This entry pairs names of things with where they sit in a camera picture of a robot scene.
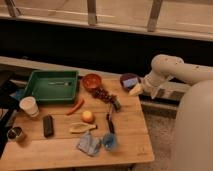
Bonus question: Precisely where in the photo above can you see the red bowl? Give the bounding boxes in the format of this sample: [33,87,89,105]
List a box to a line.
[82,74,102,91]

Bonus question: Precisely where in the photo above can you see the blue sponge block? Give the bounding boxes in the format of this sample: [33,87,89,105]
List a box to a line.
[123,78,138,88]

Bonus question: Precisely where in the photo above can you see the blue crumpled cloth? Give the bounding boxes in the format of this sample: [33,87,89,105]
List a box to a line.
[77,132,101,156]

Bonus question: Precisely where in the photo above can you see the blue-headed black brush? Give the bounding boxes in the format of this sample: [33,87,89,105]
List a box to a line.
[102,114,117,151]

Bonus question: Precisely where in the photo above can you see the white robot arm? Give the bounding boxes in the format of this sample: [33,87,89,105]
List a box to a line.
[129,54,213,171]

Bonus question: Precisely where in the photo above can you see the purple bowl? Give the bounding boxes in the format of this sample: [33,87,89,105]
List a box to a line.
[120,73,141,91]

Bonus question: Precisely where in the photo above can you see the bunch of dark grapes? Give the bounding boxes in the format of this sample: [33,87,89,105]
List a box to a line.
[91,87,121,111]

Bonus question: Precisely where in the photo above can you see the green plastic tray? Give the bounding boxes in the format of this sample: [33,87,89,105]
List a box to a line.
[23,70,78,104]

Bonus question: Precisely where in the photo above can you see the yellow banana-shaped dish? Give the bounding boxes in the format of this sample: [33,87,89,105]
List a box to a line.
[69,122,97,134]

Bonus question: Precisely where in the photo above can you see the black chair at left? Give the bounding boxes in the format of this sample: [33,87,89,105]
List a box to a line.
[0,70,19,157]

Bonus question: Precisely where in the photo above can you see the yellow apple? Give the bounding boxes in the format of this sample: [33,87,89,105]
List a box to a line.
[81,111,95,123]

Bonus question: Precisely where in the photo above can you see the orange carrot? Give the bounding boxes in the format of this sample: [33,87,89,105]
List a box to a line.
[66,98,84,115]

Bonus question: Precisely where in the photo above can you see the white paper cup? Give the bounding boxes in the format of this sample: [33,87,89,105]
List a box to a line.
[19,96,39,117]

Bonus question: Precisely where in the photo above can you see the black eraser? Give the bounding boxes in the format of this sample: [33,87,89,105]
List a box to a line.
[43,115,54,137]

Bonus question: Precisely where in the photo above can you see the metal can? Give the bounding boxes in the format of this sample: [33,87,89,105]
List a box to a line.
[7,127,26,142]

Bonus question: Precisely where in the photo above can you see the fork in tray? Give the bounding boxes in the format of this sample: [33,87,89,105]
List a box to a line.
[48,82,72,86]

